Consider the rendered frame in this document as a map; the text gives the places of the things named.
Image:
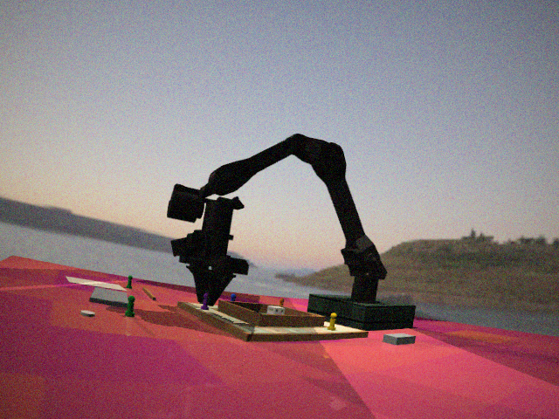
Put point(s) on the purple pawn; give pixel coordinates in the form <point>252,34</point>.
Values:
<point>205,304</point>

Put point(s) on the grey die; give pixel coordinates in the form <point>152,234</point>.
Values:
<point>276,310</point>

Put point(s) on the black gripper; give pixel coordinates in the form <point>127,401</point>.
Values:
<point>214,281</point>

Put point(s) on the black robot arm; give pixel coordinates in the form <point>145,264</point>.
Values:
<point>328,161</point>

